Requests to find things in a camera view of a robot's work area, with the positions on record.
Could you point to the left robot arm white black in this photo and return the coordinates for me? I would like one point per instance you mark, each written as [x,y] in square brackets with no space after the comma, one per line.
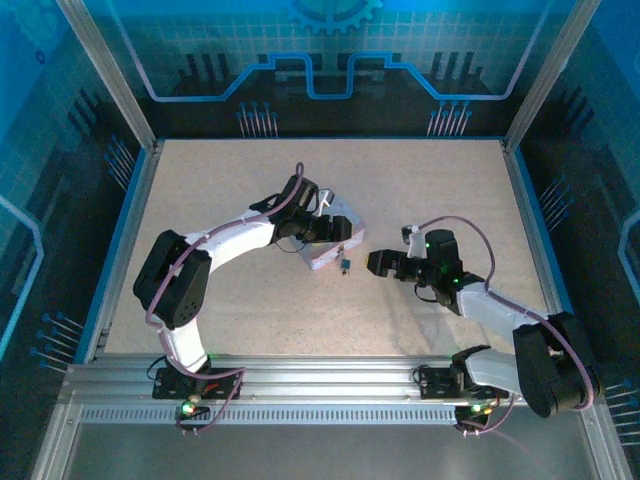
[240,240]

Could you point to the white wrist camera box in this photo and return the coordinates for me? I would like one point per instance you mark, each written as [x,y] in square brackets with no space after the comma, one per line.
[416,245]
[326,196]

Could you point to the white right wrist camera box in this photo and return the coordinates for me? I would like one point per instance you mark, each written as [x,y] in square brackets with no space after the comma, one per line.
[416,245]

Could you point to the aluminium side rail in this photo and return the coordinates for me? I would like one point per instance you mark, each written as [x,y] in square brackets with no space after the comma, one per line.
[525,210]
[132,225]

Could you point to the aluminium frame post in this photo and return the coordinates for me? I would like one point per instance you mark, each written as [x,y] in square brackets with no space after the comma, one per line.
[550,75]
[107,75]

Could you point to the aluminium mounting rail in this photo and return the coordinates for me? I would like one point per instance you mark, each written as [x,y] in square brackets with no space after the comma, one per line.
[325,377]

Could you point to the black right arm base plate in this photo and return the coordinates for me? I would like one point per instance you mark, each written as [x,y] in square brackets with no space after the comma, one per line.
[435,385]

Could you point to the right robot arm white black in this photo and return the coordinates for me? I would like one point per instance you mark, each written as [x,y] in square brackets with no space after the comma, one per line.
[480,305]

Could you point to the lavender cartoon tin box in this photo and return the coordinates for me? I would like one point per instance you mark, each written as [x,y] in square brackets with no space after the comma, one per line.
[354,217]

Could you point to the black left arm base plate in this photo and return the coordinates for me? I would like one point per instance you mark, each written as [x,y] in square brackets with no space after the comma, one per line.
[167,385]

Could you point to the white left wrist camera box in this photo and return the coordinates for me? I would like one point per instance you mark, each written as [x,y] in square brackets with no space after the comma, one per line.
[326,196]

